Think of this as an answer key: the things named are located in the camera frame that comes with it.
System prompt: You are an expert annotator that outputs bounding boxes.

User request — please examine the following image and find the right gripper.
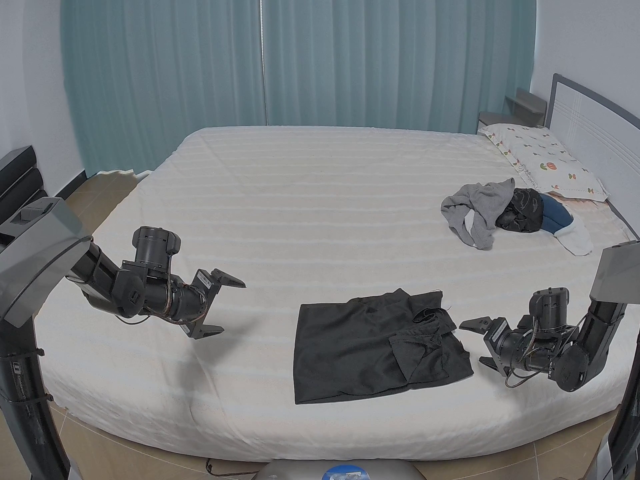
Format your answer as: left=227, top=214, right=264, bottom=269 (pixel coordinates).
left=459, top=316, right=533, bottom=376

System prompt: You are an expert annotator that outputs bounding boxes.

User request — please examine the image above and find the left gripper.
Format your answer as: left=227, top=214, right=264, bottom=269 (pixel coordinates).
left=167, top=267, right=246, bottom=340

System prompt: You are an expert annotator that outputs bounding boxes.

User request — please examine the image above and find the black T-shirt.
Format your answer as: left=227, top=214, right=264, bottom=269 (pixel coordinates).
left=292, top=289, right=475, bottom=405

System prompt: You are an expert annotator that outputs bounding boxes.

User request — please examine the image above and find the bed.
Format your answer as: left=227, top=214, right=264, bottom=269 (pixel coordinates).
left=37, top=73, right=640, bottom=461

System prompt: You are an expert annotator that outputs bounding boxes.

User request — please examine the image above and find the black printed garment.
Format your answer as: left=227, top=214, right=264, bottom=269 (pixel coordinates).
left=495, top=188, right=544, bottom=233

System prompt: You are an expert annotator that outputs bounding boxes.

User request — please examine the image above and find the white garment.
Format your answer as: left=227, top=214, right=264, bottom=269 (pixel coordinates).
left=554, top=218, right=593, bottom=257

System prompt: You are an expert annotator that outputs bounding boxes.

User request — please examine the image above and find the grey knit garment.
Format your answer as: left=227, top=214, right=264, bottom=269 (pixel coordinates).
left=440, top=178, right=516, bottom=250

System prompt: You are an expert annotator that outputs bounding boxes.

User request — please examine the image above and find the dark blue garment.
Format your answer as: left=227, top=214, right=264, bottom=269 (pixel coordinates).
left=540, top=195, right=575, bottom=234

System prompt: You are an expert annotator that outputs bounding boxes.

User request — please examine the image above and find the white printed pillow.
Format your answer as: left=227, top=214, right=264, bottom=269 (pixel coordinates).
left=480, top=123, right=610, bottom=201

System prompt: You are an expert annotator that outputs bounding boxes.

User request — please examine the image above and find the black chest of drawers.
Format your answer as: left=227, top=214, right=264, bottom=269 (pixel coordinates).
left=0, top=145, right=48, bottom=219

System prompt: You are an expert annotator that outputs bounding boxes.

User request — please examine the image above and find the grey bedside table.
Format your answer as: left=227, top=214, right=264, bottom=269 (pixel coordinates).
left=477, top=87, right=547, bottom=131

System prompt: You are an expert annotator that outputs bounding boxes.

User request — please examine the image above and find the blue-green curtain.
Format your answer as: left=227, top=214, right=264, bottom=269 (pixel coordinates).
left=60, top=0, right=266, bottom=176
left=261, top=0, right=536, bottom=134

